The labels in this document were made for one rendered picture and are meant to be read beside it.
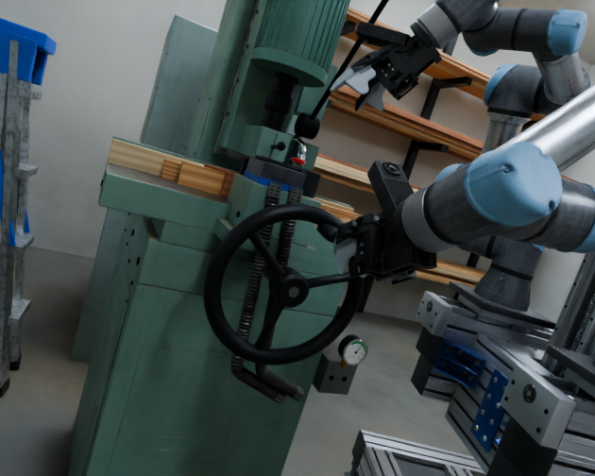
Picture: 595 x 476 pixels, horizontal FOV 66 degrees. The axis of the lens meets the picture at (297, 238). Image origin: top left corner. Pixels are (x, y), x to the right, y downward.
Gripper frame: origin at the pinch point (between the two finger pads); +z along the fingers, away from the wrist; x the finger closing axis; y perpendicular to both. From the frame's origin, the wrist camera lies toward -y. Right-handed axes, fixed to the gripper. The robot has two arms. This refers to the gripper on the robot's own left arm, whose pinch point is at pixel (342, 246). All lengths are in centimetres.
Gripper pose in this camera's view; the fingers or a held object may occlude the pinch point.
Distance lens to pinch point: 72.8
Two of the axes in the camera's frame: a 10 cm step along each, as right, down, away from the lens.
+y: -0.4, 9.5, -3.0
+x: 9.1, 1.6, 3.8
